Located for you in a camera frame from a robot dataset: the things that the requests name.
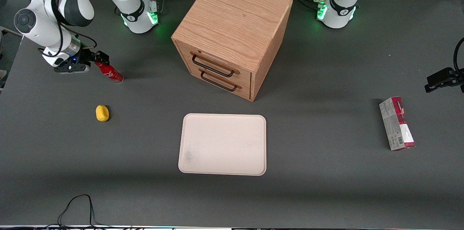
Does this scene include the black left arm base cables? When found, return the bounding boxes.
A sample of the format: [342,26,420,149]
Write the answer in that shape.
[277,0,325,10]

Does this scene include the wooden drawer cabinet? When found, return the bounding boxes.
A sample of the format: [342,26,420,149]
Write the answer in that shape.
[171,0,293,102]

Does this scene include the thin black looped cable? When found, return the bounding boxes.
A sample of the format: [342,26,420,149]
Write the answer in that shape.
[47,194,109,229]

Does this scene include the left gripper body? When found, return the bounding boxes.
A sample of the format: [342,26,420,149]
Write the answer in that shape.
[449,69,464,93]

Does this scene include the red coke bottle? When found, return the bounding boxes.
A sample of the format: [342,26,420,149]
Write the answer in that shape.
[95,60,124,84]

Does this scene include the grey and red carton box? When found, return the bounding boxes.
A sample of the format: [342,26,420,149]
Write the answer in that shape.
[379,96,416,151]

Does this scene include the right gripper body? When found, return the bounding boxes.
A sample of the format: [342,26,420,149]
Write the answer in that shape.
[65,47,93,67]

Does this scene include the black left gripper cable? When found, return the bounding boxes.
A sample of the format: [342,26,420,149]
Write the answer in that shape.
[453,37,464,75]

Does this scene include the black metal drawer handle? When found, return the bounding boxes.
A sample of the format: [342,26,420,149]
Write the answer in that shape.
[191,54,235,78]
[200,71,238,92]

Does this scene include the wooden drawer front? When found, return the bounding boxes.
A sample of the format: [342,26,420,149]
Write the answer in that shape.
[188,66,252,101]
[177,42,252,88]

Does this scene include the yellow lemon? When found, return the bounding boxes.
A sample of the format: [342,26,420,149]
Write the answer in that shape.
[95,105,110,122]

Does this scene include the beige rectangular tray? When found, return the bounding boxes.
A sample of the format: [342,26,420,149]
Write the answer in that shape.
[178,113,267,176]

